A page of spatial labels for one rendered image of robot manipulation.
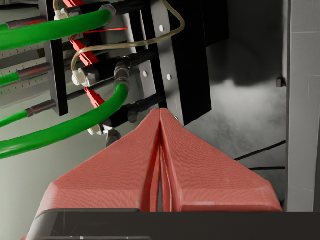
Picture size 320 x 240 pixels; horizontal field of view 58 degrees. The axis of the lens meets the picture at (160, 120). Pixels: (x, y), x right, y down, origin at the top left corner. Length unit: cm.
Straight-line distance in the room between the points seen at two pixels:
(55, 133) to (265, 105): 42
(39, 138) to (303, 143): 33
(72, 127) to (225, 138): 47
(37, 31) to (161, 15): 26
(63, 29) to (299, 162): 35
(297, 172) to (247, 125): 20
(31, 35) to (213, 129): 52
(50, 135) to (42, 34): 8
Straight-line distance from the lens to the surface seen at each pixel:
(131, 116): 45
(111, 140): 39
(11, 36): 24
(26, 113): 62
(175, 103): 50
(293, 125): 43
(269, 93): 57
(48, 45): 55
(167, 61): 48
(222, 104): 64
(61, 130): 25
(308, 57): 39
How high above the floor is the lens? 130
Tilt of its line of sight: 35 degrees down
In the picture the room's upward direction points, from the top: 118 degrees counter-clockwise
